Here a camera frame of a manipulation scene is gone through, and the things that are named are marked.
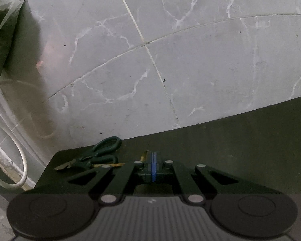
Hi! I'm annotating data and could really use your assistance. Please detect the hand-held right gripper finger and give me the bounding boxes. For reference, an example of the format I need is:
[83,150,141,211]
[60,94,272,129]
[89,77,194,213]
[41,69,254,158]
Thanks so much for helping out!
[154,152,243,205]
[65,152,154,205]

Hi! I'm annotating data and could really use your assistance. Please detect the white hose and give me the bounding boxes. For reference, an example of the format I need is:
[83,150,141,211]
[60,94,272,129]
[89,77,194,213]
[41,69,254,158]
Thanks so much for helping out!
[0,128,28,189]

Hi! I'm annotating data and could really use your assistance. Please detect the plastic bag of dried greens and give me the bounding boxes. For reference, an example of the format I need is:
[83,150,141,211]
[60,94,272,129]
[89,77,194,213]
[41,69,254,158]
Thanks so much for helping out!
[0,0,25,101]

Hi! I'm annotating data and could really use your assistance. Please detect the green-handled scissors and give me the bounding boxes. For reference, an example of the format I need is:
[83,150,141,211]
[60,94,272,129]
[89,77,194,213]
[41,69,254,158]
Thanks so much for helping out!
[54,136,122,170]

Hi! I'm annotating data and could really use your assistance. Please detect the dark chopstick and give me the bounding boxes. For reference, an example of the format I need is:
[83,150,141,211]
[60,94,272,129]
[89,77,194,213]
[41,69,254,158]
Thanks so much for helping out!
[91,163,125,168]

